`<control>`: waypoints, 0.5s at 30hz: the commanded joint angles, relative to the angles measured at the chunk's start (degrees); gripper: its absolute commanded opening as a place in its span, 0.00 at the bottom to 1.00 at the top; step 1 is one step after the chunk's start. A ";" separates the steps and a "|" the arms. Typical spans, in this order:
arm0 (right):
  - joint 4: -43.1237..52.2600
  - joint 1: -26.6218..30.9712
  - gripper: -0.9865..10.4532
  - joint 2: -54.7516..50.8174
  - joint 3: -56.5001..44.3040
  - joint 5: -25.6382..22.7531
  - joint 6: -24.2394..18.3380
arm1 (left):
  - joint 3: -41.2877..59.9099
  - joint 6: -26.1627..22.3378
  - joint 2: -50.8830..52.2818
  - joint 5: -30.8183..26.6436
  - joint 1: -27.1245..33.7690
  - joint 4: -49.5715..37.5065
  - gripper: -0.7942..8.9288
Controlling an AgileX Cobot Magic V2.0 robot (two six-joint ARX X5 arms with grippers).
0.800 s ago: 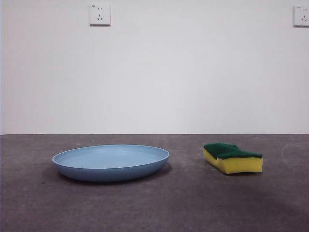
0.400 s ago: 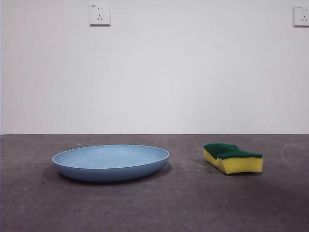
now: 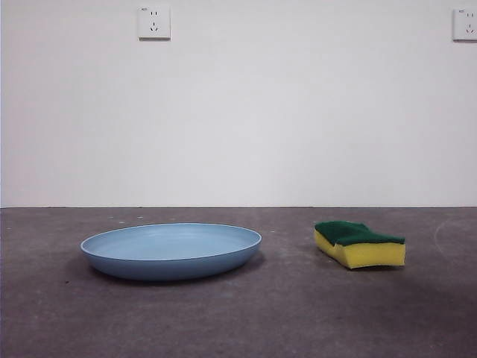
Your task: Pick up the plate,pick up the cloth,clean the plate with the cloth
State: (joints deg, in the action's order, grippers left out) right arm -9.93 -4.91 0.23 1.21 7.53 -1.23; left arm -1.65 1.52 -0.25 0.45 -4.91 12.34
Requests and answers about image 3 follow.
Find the light blue round plate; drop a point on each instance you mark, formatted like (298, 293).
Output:
(167, 257)

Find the green and yellow sponge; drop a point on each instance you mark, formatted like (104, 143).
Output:
(369, 253)

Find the white wall socket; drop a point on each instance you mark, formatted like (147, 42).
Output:
(466, 24)
(154, 22)

